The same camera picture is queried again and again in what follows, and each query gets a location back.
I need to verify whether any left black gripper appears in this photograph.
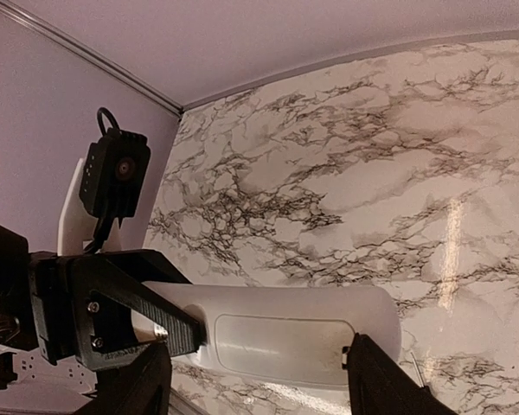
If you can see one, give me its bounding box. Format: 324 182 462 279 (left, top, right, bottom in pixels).
29 249 206 366

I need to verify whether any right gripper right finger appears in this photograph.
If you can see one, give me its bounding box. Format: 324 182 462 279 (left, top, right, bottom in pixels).
343 333 453 415

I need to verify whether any yellow handled screwdriver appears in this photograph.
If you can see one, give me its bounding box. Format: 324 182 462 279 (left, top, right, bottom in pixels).
410 352 426 388

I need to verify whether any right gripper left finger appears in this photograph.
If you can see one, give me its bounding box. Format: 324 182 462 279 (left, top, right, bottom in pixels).
74 343 172 415

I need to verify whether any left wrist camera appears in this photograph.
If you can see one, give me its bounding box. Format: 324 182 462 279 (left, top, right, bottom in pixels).
57 107 151 256

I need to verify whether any white remote control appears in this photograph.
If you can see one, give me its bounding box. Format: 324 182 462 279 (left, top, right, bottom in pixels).
147 282 401 390

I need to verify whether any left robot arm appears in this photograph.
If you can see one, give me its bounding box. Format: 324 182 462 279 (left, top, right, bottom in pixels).
0 225 206 372

